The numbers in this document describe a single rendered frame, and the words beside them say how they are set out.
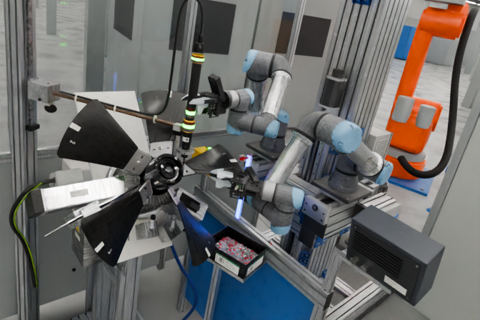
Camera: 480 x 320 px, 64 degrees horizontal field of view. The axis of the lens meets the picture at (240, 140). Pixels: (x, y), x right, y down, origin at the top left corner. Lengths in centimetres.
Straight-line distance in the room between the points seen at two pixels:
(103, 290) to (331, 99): 148
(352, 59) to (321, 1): 375
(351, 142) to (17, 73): 131
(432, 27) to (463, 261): 305
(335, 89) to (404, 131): 318
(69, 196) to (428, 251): 115
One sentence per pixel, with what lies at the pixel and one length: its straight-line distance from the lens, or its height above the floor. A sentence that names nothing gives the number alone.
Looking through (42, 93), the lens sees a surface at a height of 135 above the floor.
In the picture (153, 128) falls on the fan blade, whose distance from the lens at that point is 152.
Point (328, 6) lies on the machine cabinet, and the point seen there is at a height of 189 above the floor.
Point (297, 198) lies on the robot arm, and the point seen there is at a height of 119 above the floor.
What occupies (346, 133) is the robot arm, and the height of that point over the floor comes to 144.
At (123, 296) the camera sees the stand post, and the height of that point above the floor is 55.
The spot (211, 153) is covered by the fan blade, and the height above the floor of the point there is 120.
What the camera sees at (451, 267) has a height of 44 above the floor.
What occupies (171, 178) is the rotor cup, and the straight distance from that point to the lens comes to 139.
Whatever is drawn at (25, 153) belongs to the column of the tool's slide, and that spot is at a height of 107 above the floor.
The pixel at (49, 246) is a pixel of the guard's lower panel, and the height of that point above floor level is 44.
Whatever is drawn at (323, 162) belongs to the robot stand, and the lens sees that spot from 214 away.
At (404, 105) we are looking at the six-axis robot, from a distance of 504.
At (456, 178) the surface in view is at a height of 101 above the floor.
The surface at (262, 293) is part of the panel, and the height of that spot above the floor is 60.
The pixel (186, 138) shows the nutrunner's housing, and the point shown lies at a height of 131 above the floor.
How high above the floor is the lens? 184
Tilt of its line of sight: 21 degrees down
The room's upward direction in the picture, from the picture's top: 11 degrees clockwise
